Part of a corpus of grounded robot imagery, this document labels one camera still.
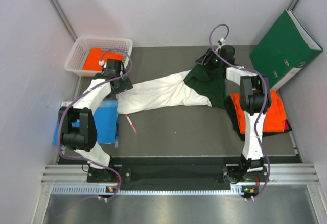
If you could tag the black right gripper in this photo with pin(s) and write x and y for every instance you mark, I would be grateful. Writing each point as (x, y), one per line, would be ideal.
(209, 54)

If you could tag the green lever arch binder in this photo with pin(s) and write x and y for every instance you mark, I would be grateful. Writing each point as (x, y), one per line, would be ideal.
(284, 50)

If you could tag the white and green t shirt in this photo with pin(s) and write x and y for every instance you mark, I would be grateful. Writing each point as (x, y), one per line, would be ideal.
(196, 87)

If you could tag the black t shirt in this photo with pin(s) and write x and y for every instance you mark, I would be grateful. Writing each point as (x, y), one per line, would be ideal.
(229, 106)

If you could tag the orange t shirt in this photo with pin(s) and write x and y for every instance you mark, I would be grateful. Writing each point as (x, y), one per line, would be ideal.
(275, 117)

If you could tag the magenta t shirt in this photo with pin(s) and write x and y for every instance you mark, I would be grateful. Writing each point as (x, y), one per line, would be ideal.
(287, 126)

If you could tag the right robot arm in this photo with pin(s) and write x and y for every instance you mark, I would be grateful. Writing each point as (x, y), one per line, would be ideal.
(255, 99)

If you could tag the aluminium mounting rail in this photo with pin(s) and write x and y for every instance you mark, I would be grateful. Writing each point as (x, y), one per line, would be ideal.
(75, 179)

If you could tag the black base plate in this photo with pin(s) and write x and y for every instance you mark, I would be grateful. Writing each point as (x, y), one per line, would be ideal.
(175, 177)

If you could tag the red and white pen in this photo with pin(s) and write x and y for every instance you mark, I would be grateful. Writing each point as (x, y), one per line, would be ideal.
(130, 122)

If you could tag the orange cloth in basket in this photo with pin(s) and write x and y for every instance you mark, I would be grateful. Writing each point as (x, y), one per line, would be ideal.
(95, 55)

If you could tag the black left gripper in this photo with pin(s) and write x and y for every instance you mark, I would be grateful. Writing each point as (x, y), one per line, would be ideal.
(125, 85)

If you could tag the white plastic basket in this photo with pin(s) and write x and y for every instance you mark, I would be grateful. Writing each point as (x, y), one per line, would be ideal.
(82, 46)

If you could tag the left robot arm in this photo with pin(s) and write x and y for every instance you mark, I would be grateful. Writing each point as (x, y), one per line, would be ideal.
(98, 160)

